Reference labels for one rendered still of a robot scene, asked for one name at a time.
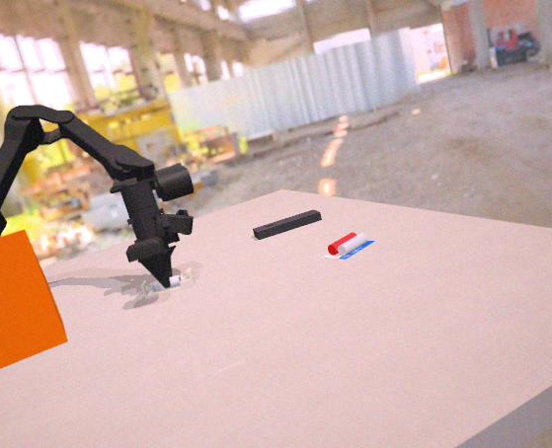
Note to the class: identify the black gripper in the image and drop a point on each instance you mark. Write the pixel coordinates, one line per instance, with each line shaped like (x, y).
(150, 250)

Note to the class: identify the dark grey rectangular bar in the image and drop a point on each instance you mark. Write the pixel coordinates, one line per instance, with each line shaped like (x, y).
(287, 224)

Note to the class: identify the white cylindrical battery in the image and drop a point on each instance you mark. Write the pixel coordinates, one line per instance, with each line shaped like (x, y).
(174, 282)

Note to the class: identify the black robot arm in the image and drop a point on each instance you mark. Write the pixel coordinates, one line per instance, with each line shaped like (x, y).
(134, 175)

